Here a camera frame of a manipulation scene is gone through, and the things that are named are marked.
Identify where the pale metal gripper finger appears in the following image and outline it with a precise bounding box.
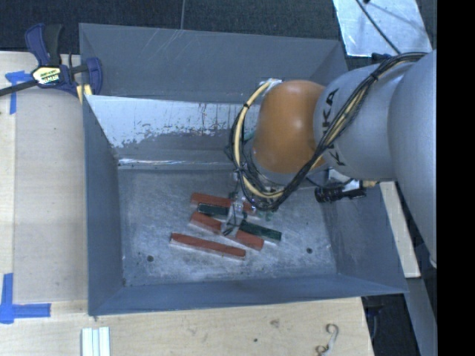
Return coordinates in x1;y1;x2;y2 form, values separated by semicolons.
227;202;246;223
220;217;244;237

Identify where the red-brown flat block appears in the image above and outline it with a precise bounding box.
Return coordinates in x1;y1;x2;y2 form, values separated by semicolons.
168;232;248;262
188;211;266;252
190;192;258;215

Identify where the dark green flat block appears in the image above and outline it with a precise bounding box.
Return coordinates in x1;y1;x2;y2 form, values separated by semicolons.
197;202;283;243

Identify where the grey metal bin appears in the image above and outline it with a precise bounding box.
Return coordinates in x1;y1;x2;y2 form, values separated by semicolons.
78;22;410;317

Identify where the pale wood board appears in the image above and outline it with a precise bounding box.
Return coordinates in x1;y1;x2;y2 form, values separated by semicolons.
13;87;90;306

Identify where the black cylinder on white bracket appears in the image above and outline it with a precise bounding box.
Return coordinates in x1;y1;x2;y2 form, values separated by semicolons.
314;179;376;205

